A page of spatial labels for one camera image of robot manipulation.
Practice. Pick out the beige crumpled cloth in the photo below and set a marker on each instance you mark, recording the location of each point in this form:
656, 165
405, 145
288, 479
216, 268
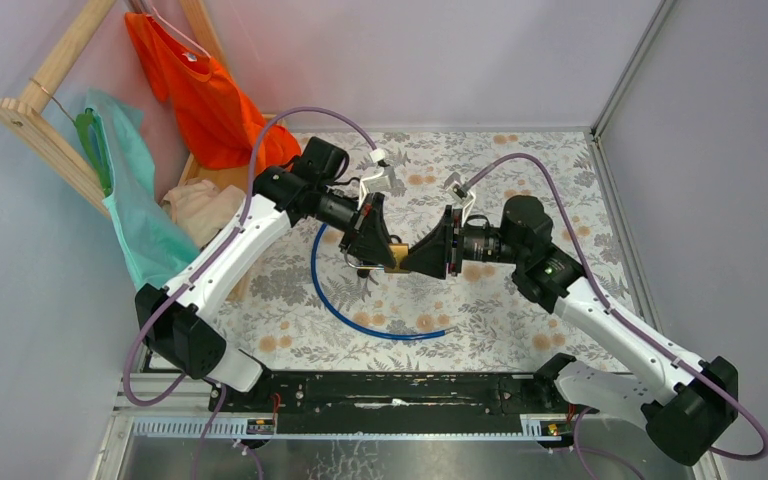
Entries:
201, 209

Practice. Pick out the teal cloth garment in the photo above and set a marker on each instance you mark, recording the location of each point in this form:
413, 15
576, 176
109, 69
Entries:
154, 248

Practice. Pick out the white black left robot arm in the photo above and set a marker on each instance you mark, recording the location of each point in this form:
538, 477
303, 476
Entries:
176, 317

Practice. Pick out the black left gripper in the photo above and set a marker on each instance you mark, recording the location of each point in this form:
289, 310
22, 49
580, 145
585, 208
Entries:
369, 241

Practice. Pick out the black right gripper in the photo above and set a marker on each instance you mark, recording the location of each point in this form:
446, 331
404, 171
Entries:
443, 246

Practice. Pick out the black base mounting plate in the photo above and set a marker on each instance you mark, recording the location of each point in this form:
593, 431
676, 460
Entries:
400, 403

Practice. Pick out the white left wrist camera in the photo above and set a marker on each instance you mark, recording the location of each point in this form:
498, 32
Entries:
383, 180

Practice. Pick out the orange t-shirt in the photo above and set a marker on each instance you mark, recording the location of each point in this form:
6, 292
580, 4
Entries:
217, 121

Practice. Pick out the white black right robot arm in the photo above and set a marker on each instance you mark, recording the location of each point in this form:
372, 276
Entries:
674, 395

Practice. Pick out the grey aluminium frame rail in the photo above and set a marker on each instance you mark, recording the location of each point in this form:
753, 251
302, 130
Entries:
672, 144

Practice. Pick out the brass padlock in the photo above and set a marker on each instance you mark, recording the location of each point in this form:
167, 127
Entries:
390, 262

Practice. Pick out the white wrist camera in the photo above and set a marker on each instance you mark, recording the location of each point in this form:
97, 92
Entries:
463, 198
383, 180

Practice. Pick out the blue cable lock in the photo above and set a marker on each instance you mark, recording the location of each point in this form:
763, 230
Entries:
372, 302

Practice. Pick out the green clothes hanger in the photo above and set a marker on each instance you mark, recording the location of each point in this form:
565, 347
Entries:
90, 133

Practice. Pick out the pink clothes hanger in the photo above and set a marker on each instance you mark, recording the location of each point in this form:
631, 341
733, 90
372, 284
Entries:
155, 13

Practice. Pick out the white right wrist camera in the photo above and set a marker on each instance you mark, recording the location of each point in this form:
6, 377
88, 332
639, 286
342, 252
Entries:
463, 198

